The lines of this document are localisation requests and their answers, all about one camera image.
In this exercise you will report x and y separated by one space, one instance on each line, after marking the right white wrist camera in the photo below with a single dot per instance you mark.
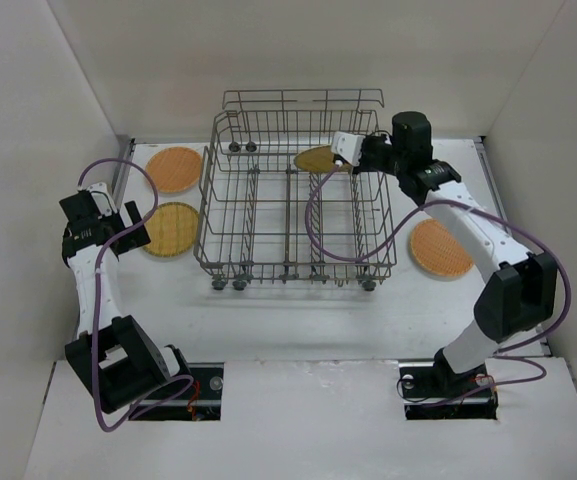
347 147

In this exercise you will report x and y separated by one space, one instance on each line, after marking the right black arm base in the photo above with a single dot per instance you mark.
467 397

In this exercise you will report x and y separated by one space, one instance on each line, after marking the orange woven plate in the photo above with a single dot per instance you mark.
175 170
436 251

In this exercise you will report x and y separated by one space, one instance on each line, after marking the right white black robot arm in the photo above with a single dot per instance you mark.
519 285

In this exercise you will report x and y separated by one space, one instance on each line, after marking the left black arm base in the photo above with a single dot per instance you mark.
202 401

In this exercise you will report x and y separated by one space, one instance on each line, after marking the grey wire dish rack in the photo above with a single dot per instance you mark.
262 218

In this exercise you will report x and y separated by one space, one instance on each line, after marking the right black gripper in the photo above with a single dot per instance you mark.
364 155

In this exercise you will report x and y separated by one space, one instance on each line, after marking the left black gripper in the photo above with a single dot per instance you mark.
131 230

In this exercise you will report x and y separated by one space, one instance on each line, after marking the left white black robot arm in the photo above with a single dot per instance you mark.
109 345

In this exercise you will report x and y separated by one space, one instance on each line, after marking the yellow woven plate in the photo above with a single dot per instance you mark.
319 160
172 230

